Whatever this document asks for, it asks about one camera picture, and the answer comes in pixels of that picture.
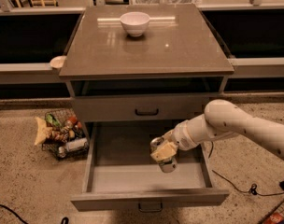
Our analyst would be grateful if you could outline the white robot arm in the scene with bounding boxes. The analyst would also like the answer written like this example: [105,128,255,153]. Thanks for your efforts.
[150,100,284,163]

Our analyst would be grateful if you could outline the black floor cable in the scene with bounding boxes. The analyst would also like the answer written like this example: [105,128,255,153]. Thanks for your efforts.
[206,140,284,198]

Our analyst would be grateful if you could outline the open grey middle drawer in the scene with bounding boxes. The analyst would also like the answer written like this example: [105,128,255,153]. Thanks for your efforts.
[71,120,229,212]

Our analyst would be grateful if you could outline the small round white dish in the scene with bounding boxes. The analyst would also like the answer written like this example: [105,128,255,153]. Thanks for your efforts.
[50,56,66,69]

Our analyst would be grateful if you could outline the yellow chip bag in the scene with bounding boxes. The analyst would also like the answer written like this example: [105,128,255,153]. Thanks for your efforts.
[35,117,52,146]

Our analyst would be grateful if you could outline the clear plastic bottle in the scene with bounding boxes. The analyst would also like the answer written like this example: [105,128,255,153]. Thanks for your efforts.
[57,138,88,158]

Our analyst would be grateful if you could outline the wire basket of snacks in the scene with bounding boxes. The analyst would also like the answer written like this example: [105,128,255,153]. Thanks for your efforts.
[42,108,89,160]

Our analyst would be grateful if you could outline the black cable left floor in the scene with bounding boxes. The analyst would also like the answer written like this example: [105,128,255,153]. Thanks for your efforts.
[0,191,70,224]

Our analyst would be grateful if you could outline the white ceramic bowl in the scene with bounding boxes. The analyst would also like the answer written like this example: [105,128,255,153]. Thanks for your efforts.
[120,12,150,37]

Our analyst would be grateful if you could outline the black wire basket corner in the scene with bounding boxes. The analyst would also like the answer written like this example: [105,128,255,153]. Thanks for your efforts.
[259,200,284,224]

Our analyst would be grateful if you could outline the grey drawer cabinet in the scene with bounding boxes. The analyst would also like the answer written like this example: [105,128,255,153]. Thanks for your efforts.
[58,3,235,213]

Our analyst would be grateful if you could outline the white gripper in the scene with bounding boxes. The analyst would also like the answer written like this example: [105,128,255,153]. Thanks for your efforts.
[150,120,198,162]

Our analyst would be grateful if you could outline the closed grey top drawer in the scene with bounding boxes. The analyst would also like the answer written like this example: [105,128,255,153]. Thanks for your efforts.
[71,93,213,122]

